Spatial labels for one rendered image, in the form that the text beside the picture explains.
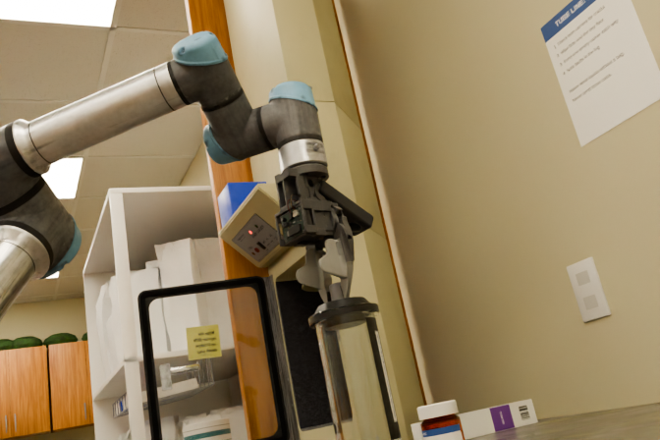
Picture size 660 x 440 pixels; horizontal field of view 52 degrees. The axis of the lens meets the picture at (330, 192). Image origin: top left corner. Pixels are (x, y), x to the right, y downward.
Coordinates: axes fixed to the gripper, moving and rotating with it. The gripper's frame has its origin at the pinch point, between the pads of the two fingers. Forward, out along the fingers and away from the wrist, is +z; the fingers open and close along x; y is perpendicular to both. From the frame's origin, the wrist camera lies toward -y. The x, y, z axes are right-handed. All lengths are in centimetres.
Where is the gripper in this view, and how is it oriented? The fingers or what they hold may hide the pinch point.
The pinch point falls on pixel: (339, 294)
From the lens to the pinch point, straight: 104.2
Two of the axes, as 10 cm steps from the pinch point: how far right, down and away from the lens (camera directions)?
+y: -7.7, -0.7, -6.4
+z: 1.9, 9.3, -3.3
